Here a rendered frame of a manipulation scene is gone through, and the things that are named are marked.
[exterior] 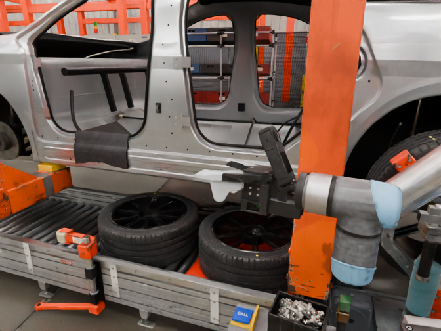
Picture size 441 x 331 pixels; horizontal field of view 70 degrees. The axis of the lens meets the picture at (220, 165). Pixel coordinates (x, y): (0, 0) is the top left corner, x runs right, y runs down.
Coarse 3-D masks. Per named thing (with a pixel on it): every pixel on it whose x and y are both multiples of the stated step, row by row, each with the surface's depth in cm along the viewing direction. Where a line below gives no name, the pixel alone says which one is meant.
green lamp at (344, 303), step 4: (340, 296) 111; (344, 296) 111; (348, 296) 111; (340, 300) 109; (344, 300) 109; (348, 300) 109; (340, 304) 109; (344, 304) 108; (348, 304) 108; (340, 308) 109; (344, 308) 109; (348, 308) 108
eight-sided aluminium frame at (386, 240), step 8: (384, 232) 126; (392, 232) 125; (384, 240) 127; (392, 240) 129; (384, 248) 128; (392, 248) 127; (400, 248) 130; (392, 256) 128; (400, 256) 127; (400, 264) 128; (408, 264) 127; (408, 272) 128; (440, 280) 125; (440, 288) 125
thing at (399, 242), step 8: (432, 200) 126; (440, 200) 125; (424, 208) 130; (416, 224) 132; (400, 232) 136; (408, 232) 133; (416, 232) 132; (400, 240) 143; (408, 240) 150; (416, 240) 153; (408, 248) 141; (416, 248) 145; (440, 248) 147; (408, 256) 134; (416, 256) 136; (440, 256) 141; (440, 264) 136
